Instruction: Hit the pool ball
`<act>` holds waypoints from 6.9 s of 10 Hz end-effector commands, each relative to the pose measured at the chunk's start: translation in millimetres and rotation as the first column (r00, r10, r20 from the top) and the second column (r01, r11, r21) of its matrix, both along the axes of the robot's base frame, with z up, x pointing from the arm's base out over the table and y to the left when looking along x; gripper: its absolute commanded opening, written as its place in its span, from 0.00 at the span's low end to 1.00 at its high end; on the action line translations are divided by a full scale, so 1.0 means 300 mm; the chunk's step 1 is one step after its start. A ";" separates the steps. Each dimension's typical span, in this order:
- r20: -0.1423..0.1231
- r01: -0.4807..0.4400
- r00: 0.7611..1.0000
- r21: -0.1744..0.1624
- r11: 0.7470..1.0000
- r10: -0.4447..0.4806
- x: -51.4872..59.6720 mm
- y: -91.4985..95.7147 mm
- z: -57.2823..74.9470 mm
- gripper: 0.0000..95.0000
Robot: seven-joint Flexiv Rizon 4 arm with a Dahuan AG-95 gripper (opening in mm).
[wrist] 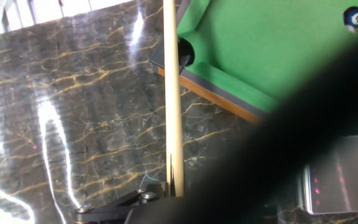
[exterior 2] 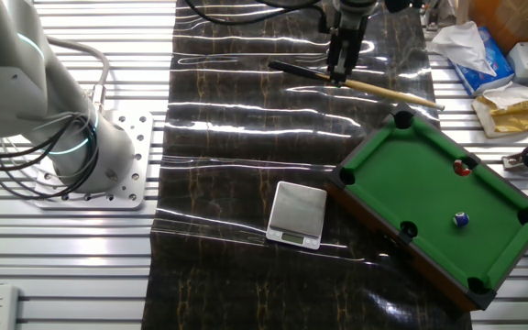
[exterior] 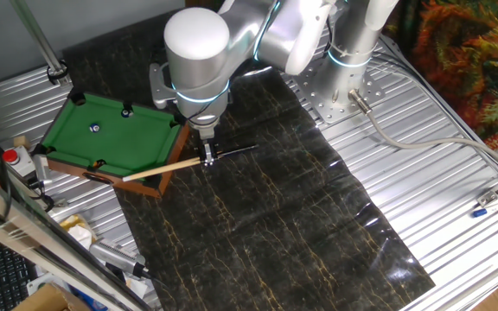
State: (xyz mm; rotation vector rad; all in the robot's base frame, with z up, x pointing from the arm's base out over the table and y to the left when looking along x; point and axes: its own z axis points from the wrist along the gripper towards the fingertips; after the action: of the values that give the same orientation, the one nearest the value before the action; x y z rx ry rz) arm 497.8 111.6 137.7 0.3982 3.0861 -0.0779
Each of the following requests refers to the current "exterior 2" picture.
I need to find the silver digital scale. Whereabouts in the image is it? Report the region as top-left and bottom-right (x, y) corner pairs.
(265, 181), (328, 251)

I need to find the yellow paper bag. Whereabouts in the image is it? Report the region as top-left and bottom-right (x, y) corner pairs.
(471, 81), (528, 139)

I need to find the blue tissue pack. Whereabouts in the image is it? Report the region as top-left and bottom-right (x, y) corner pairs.
(430, 20), (516, 97)

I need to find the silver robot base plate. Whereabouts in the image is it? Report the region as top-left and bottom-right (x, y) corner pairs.
(32, 109), (155, 212)

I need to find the wooden pool cue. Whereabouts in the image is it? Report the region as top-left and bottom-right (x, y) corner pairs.
(267, 60), (446, 112)

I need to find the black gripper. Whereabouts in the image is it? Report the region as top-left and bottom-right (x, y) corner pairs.
(326, 17), (369, 86)

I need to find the mini green pool table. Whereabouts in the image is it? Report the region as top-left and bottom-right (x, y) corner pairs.
(325, 101), (528, 313)

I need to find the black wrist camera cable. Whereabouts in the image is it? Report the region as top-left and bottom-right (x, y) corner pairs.
(183, 0), (330, 28)

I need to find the brown cardboard box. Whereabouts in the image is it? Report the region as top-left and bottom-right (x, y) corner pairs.
(468, 0), (528, 52)

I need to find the thick grey cable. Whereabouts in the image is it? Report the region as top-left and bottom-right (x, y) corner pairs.
(46, 36), (112, 114)

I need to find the black marble pattern mat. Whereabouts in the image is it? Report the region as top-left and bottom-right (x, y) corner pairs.
(140, 0), (474, 330)

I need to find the looped black cable bundle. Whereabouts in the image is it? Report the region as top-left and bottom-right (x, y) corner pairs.
(0, 112), (101, 201)

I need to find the red and yellow pool ball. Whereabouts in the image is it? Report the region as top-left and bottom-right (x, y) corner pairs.
(453, 159), (472, 178)

